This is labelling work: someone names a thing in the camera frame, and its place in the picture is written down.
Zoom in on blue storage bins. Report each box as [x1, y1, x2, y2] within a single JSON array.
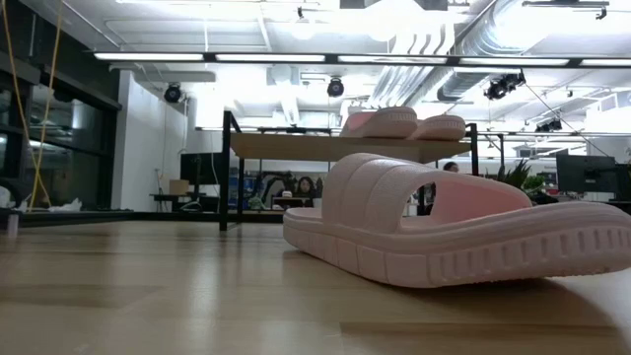
[[229, 175, 270, 211]]

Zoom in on wooden shelf black frame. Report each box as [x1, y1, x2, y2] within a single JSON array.
[[219, 109, 480, 232]]

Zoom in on black ceiling spotlight cluster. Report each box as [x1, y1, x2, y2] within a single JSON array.
[[483, 70, 527, 102], [534, 117, 564, 133]]

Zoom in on black aluminium table frame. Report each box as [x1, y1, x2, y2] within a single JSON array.
[[0, 207, 286, 229]]

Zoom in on dark office desk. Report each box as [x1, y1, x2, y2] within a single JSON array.
[[150, 192, 223, 214]]

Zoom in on pink rubber slide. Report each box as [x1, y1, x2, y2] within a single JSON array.
[[411, 113, 467, 143], [282, 152, 631, 290], [338, 106, 419, 140]]

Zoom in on person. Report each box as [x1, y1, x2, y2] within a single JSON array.
[[294, 176, 317, 208], [422, 161, 460, 217]]

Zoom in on white crumpled cloth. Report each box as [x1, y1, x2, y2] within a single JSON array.
[[47, 197, 84, 213]]

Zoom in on green potted plant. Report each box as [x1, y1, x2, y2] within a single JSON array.
[[485, 158, 558, 204]]

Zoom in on long linear ceiling light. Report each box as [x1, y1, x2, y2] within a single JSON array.
[[92, 51, 631, 69]]

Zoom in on silver ventilation duct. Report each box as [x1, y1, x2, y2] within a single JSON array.
[[367, 0, 548, 112]]

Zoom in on black computer monitor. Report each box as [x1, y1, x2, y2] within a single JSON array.
[[614, 163, 631, 201], [555, 154, 617, 194], [179, 152, 224, 186]]

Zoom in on yellow cable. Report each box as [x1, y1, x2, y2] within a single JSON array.
[[0, 0, 65, 213]]

